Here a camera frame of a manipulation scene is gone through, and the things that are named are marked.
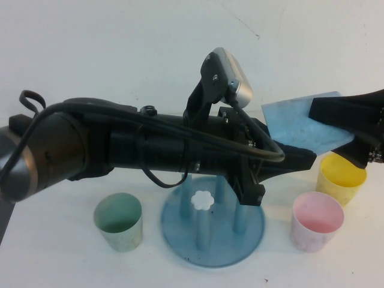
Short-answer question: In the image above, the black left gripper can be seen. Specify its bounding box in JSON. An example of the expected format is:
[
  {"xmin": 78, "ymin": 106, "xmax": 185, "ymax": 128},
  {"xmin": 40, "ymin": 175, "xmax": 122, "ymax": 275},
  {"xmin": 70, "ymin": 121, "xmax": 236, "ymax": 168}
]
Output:
[{"xmin": 185, "ymin": 107, "xmax": 318, "ymax": 206}]

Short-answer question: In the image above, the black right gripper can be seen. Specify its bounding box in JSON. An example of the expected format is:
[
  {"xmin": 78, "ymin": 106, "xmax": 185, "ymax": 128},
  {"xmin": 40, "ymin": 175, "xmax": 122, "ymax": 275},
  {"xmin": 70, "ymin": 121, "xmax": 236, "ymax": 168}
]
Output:
[{"xmin": 308, "ymin": 88, "xmax": 384, "ymax": 169}]

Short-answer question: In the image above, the blue marbled plastic cup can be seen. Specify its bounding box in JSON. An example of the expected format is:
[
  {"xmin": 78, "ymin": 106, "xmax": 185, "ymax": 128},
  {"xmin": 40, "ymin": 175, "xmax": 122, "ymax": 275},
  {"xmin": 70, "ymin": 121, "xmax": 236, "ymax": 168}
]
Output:
[{"xmin": 261, "ymin": 89, "xmax": 356, "ymax": 156}]

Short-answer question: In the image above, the blue cup drying rack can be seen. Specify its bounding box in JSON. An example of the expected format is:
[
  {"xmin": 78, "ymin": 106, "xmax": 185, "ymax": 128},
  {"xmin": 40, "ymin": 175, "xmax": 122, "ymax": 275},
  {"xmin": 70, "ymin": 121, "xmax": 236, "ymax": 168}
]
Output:
[{"xmin": 161, "ymin": 175, "xmax": 267, "ymax": 268}]

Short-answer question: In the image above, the yellow plastic cup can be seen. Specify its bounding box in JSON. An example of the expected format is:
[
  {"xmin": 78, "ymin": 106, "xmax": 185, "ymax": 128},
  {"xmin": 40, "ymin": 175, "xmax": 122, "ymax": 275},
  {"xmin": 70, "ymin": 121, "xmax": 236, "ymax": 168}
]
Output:
[{"xmin": 316, "ymin": 153, "xmax": 368, "ymax": 207}]

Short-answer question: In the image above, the pink plastic cup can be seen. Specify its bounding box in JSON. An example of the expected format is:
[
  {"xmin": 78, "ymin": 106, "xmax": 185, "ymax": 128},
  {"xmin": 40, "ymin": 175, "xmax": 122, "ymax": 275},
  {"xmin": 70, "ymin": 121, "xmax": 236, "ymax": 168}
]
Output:
[{"xmin": 290, "ymin": 191, "xmax": 345, "ymax": 253}]

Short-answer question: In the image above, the green plastic cup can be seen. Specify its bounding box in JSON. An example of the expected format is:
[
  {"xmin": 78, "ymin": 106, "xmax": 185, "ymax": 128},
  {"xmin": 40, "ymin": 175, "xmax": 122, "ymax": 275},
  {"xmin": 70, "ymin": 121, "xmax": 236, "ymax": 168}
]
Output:
[{"xmin": 94, "ymin": 193, "xmax": 144, "ymax": 254}]

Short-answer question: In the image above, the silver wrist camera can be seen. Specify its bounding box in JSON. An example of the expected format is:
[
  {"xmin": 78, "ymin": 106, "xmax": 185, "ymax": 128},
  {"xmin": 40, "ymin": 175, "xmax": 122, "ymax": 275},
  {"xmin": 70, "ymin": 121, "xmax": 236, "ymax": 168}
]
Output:
[{"xmin": 216, "ymin": 47, "xmax": 255, "ymax": 107}]

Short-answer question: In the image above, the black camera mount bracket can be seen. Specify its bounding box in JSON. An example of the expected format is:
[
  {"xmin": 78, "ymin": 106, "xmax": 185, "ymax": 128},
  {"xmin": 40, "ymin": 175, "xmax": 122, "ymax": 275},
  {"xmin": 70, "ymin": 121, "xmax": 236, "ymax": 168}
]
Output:
[{"xmin": 183, "ymin": 52, "xmax": 232, "ymax": 121}]

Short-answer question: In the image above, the thick black camera cable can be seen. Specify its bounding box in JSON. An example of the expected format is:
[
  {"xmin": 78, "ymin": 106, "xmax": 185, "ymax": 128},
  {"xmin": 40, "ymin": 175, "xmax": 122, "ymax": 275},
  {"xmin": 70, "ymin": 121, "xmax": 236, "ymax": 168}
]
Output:
[{"xmin": 0, "ymin": 89, "xmax": 286, "ymax": 184}]

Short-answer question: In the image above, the thin black cable loop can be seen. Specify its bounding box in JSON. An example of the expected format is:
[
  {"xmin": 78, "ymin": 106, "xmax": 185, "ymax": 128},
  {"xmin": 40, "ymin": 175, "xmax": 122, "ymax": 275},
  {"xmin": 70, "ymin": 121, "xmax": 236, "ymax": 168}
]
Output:
[{"xmin": 140, "ymin": 163, "xmax": 188, "ymax": 189}]

